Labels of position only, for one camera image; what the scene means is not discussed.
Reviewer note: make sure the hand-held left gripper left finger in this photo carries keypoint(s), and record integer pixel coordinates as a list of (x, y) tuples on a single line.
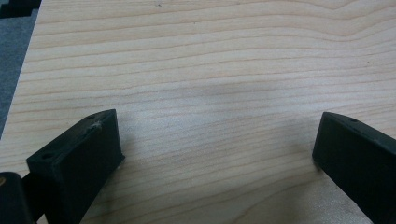
[(77, 165)]

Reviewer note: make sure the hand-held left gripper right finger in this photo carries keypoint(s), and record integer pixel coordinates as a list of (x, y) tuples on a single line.
[(358, 158)]

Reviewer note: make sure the dark object beside table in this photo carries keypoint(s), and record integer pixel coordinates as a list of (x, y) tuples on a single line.
[(15, 6)]

